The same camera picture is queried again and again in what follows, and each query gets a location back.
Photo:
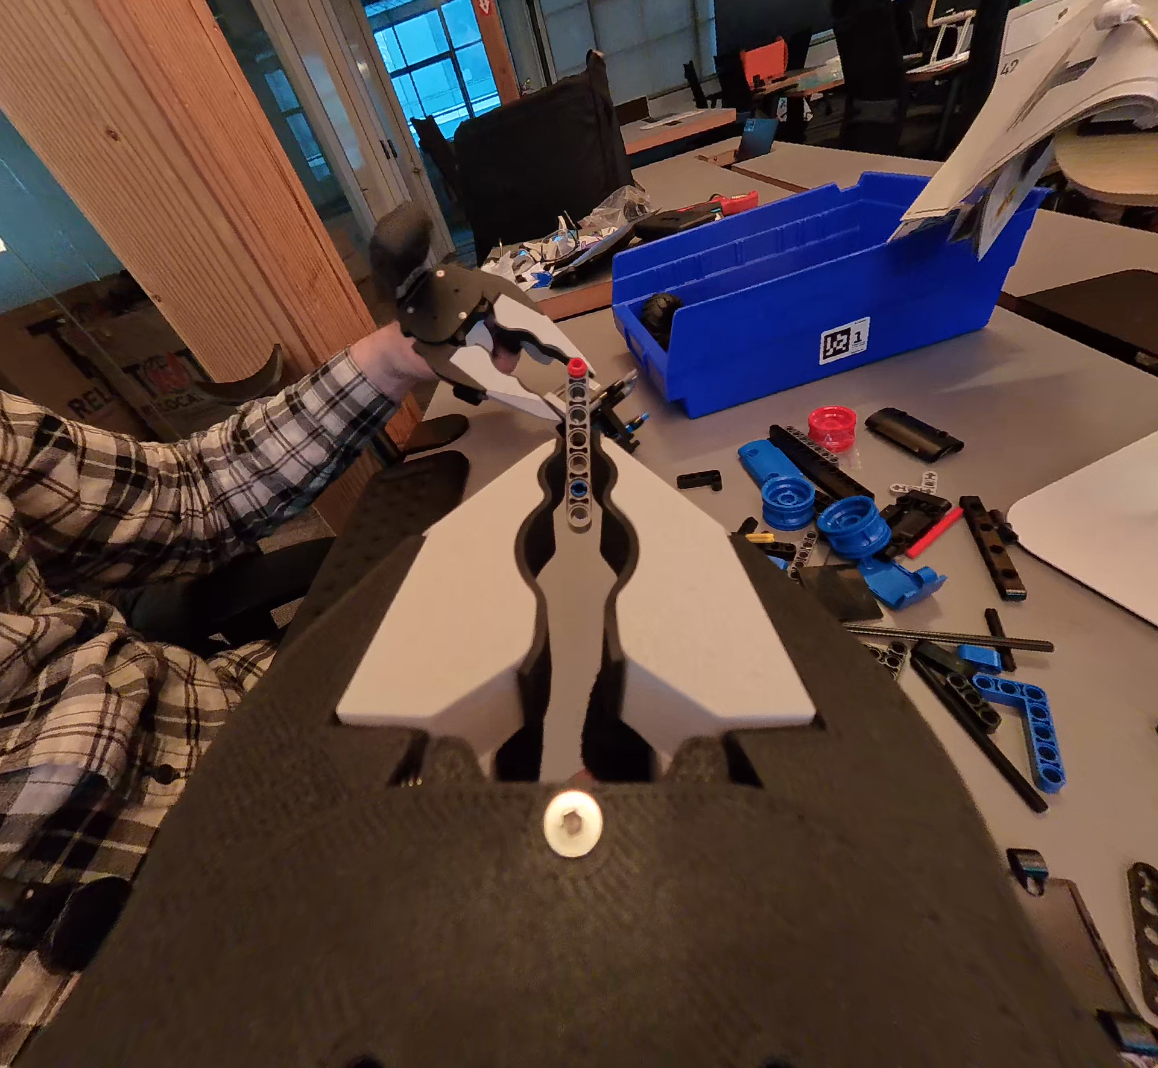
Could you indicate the black chair armrest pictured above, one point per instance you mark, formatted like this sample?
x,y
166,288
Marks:
x,y
240,380

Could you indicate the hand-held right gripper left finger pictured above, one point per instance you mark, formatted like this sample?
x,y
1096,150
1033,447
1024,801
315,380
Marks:
x,y
435,625

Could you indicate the red and black hand tool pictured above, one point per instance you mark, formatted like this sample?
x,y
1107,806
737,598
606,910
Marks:
x,y
733,201

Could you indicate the black shiny tile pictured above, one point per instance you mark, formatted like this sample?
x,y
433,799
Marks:
x,y
842,593

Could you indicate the blue fender panel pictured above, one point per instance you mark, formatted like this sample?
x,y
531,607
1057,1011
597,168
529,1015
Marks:
x,y
760,455

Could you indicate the orange chair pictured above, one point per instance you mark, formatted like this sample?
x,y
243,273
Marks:
x,y
765,59

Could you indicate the neighbouring grey desk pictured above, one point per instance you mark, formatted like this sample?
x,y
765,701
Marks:
x,y
678,172

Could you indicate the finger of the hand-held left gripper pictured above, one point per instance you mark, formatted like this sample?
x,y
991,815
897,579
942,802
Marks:
x,y
494,380
543,331

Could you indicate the person's left hand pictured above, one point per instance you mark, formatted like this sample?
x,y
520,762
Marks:
x,y
389,361

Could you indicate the black rubber tyre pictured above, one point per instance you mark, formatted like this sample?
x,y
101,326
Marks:
x,y
661,313

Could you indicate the dark grey seven-hole beam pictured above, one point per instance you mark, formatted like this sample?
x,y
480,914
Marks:
x,y
580,452

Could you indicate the small light grey liftarm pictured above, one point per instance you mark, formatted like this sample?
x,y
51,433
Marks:
x,y
913,481

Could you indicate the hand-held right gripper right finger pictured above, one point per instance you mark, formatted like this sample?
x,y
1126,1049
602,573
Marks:
x,y
715,625

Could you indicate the large blue curved panel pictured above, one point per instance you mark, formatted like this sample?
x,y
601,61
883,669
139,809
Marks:
x,y
900,584

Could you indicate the person's plaid shirt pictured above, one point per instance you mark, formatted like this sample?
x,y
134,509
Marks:
x,y
90,706

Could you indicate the red wheel hub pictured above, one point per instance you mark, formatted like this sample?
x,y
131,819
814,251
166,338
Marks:
x,y
832,425

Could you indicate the instruction booklet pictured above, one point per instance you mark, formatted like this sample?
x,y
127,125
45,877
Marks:
x,y
1023,109

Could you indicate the black covered chair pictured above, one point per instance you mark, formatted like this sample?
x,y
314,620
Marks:
x,y
543,153

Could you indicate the extra long black beam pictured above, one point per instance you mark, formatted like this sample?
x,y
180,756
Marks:
x,y
819,461

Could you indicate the blue wheel hub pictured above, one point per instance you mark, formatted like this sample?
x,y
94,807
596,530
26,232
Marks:
x,y
787,502
856,525

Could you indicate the red thin axle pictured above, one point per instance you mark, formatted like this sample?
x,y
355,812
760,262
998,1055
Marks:
x,y
932,532

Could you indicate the small black bent liftarm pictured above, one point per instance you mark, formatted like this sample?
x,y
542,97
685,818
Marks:
x,y
698,479

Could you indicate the person's left forearm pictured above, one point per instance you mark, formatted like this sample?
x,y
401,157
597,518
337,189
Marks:
x,y
181,471

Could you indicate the white desk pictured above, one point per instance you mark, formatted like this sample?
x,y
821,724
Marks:
x,y
950,380

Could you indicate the long thin black axle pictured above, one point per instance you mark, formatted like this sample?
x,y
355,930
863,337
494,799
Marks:
x,y
986,742
950,638

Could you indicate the white book stand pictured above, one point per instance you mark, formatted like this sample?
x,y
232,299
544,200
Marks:
x,y
1094,525

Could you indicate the wooden pillar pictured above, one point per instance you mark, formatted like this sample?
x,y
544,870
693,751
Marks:
x,y
136,136

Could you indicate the partly built toy model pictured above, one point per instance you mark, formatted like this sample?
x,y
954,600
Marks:
x,y
619,412

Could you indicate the open laptop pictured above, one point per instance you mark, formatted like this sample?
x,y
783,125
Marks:
x,y
758,136

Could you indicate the blue angled beam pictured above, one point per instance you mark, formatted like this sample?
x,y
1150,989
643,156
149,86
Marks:
x,y
1040,733

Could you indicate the blue tagged storage bin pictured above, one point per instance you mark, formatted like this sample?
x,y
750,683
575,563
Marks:
x,y
814,290

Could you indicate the heap of papers and bags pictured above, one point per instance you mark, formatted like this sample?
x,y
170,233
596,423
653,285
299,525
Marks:
x,y
570,244

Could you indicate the short black axle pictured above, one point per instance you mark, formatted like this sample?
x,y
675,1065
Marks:
x,y
1000,638

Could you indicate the black beam with connector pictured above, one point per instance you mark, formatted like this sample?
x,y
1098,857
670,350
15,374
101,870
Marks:
x,y
991,542

